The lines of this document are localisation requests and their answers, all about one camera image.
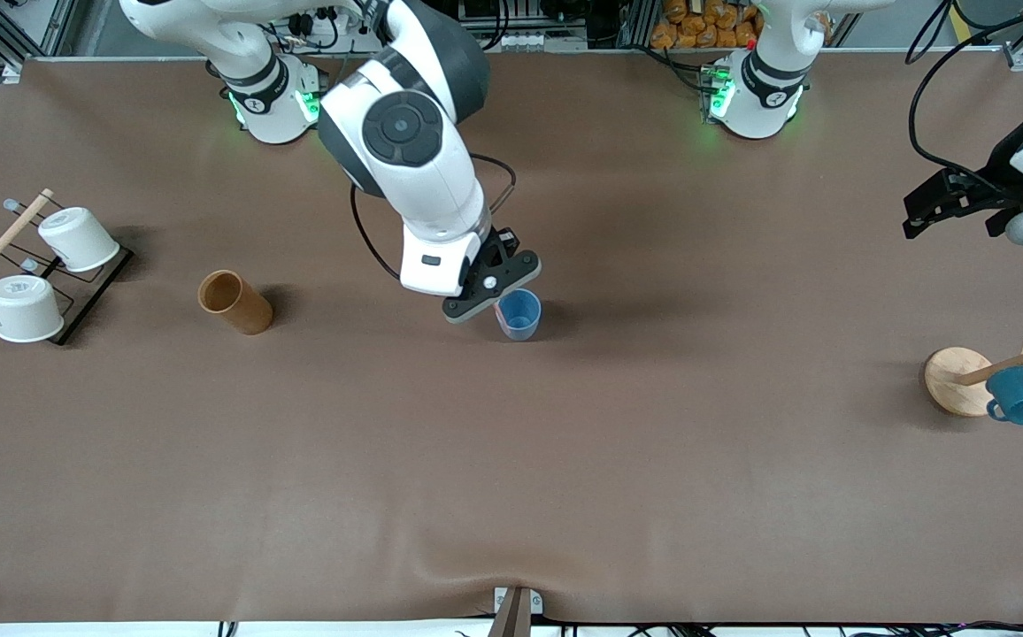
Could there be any blue plastic cup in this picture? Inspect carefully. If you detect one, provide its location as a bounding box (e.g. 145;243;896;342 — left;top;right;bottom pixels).
496;288;542;342

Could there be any brown cylindrical holder cup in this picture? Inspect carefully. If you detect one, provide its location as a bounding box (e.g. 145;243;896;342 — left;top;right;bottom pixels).
198;270;273;335

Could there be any white cup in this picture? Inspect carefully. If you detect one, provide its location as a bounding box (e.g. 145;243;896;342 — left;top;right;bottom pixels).
38;207;121;272
0;274;65;343

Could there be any wooden mug tree stand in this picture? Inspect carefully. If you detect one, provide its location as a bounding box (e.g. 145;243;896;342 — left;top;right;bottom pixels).
925;317;1023;418

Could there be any teal enamel mug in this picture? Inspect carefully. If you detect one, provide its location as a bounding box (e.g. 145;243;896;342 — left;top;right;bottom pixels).
986;365;1023;426

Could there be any brown table mat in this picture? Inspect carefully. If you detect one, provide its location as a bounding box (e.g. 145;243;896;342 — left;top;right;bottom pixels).
0;53;1023;625

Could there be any white power strip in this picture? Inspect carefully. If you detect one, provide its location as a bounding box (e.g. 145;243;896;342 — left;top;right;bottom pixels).
295;0;388;54

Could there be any orange bread pile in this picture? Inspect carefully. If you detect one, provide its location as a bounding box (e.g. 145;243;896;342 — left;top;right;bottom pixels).
650;0;765;50

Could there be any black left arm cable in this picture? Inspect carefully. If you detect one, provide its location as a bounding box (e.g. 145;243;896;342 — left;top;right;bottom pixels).
906;0;1023;173

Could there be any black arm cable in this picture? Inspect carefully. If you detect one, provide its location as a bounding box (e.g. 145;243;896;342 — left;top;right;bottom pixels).
906;0;1023;173
350;152;518;282

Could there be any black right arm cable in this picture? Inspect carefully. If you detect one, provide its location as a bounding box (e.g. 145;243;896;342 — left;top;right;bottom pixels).
350;152;518;282

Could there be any black wire cup rack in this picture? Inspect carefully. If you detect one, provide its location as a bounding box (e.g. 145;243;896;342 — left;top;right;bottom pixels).
0;188;135;346

